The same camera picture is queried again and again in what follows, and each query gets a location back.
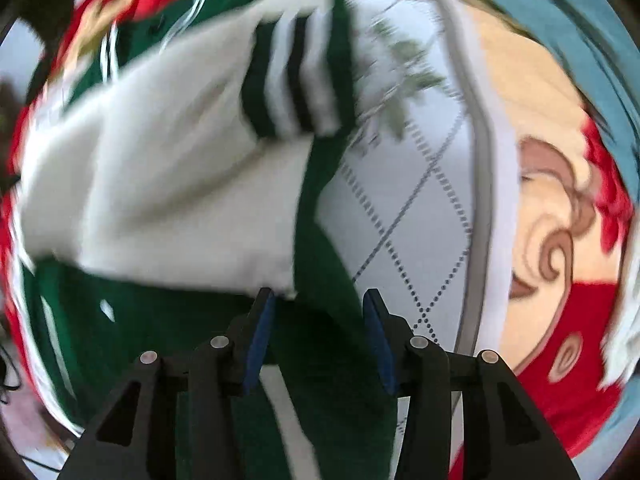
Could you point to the green and white striped jacket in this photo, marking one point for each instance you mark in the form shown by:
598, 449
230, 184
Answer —
150, 185

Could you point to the white quilted mat grey border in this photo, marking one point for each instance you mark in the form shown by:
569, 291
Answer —
410, 185

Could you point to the red rose printed blanket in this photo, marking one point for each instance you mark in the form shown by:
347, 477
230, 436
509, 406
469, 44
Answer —
555, 110

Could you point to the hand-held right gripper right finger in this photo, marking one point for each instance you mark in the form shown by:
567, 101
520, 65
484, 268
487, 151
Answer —
381, 347

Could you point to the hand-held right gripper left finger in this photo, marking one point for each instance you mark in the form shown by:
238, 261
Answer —
260, 342

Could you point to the light blue quilt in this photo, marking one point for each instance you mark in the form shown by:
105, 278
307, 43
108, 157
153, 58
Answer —
580, 15

